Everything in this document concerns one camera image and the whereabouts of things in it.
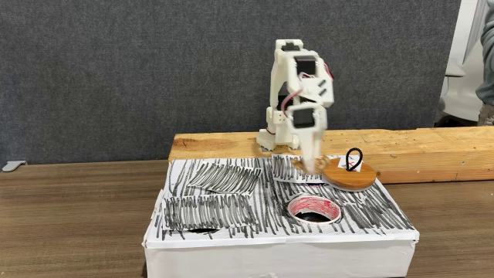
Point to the grey felt partition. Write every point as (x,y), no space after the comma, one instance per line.
(154,77)

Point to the person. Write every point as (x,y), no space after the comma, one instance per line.
(487,58)

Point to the light wooden plank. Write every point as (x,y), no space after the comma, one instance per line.
(424,154)

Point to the round wooden lid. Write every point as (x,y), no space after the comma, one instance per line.
(347,179)

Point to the white plastic furniture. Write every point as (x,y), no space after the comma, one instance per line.
(459,100)

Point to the white paper with red cross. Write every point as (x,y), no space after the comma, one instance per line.
(342,164)

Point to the white box with black scribbles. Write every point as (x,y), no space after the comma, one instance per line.
(270,258)

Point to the scribbled paper flap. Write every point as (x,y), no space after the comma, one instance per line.
(225,178)
(285,170)
(208,212)

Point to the grey partition foot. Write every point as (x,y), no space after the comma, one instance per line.
(13,165)

